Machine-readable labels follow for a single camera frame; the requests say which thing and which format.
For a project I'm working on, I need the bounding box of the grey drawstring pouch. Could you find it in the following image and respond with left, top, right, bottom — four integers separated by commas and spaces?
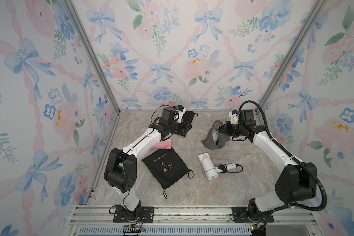
201, 120, 230, 150

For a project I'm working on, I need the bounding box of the white hair dryer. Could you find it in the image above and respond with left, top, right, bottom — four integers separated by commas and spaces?
198, 153, 243, 181
212, 130, 219, 145

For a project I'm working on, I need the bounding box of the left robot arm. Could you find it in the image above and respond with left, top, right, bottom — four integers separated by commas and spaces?
103, 105, 196, 213

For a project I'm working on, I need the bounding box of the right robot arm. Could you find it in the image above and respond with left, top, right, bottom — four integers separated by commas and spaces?
219, 110, 317, 222

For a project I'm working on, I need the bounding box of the pink hair dryer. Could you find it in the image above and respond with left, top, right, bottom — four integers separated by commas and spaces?
152, 139, 172, 149

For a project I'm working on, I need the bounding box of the black pouch at back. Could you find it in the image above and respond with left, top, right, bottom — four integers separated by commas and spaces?
174, 111, 199, 137

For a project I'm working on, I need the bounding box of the black pouch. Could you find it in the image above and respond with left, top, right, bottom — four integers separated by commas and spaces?
174, 111, 199, 137
142, 148, 194, 199

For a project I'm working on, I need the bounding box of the black pouch in front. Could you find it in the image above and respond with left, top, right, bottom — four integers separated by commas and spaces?
142, 148, 194, 199

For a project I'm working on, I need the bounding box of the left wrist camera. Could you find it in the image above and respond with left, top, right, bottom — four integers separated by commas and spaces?
175, 105, 186, 123

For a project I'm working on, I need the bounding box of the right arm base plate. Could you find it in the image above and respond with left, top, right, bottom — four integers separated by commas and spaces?
230, 206, 274, 223

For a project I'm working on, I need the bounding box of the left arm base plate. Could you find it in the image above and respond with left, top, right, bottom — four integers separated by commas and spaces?
113, 206, 154, 223

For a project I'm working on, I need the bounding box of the black corrugated cable conduit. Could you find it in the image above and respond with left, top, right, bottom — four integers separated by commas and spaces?
238, 100, 328, 212

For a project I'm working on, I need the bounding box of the aluminium front rail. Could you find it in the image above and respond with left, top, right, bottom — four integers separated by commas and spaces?
65, 205, 323, 236

